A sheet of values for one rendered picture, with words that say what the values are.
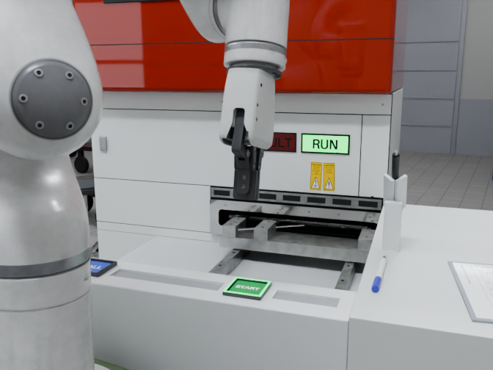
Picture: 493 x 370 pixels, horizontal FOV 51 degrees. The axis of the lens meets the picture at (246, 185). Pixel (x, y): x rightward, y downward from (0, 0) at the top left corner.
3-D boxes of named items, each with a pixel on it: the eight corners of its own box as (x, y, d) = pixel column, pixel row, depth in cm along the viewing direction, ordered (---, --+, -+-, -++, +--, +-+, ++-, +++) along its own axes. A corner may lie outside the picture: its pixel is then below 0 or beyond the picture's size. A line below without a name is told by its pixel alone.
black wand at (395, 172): (400, 153, 81) (400, 148, 82) (391, 153, 82) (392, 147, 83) (397, 230, 96) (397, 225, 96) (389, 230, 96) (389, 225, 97)
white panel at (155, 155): (101, 227, 153) (93, 90, 144) (383, 257, 127) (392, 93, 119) (95, 230, 150) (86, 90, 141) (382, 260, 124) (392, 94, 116)
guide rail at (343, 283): (350, 260, 125) (351, 248, 124) (358, 260, 124) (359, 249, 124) (307, 368, 79) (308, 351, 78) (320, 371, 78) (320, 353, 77)
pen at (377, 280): (381, 253, 84) (371, 285, 71) (387, 254, 84) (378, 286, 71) (381, 259, 84) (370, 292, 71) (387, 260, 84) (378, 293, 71)
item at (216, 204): (212, 231, 139) (211, 197, 137) (378, 249, 125) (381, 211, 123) (210, 233, 137) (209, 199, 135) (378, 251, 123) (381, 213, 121)
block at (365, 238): (361, 239, 121) (362, 227, 121) (375, 241, 120) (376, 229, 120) (357, 250, 114) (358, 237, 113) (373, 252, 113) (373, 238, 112)
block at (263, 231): (263, 230, 129) (263, 219, 128) (276, 231, 128) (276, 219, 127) (253, 239, 122) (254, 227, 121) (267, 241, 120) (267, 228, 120)
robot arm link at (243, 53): (238, 58, 75) (236, 78, 75) (215, 41, 67) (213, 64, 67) (293, 57, 73) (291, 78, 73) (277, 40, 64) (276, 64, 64)
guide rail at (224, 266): (245, 248, 133) (245, 237, 133) (252, 249, 133) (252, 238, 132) (151, 341, 87) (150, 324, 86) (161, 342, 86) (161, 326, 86)
